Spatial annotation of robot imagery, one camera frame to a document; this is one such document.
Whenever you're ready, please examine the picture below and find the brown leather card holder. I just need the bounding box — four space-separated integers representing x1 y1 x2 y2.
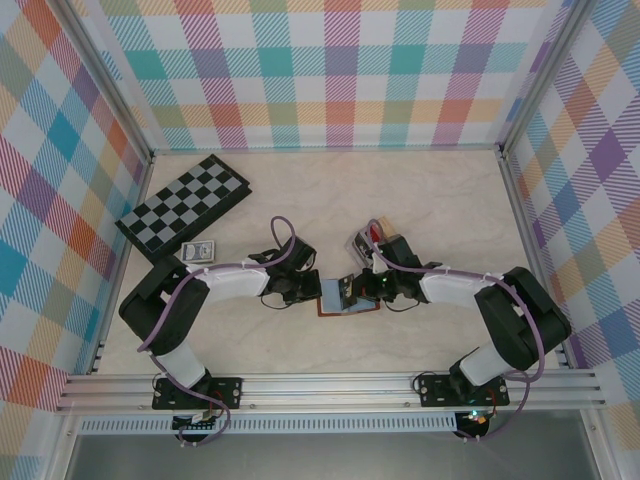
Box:
315 276 382 319

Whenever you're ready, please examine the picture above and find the clear plastic card box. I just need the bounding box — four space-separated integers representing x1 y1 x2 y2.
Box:
344 214 406 274

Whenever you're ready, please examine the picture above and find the blue playing card deck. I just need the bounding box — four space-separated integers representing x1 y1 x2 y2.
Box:
180 239 218 265

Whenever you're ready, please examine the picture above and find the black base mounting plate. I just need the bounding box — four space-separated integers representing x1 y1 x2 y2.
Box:
415 373 512 409
151 375 245 412

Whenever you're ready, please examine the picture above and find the black grey chessboard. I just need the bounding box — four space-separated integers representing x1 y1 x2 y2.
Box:
114 153 254 262

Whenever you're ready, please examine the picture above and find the small controller board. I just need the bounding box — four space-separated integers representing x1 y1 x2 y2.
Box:
457 408 496 436
172 410 224 435

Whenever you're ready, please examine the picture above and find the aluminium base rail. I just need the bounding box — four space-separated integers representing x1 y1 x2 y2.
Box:
53 372 607 415

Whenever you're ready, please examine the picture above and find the purple cable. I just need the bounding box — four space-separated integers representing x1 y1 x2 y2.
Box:
134 215 301 447
367 218 546 444

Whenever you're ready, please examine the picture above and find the aluminium frame bar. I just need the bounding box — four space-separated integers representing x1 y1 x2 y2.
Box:
85 154 155 376
498 149 574 371

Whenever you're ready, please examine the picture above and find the perforated cable tray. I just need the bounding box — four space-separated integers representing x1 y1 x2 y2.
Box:
78 417 460 436

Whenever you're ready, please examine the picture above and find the aluminium frame post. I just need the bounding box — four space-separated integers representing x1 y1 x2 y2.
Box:
58 0 157 166
498 0 587 157

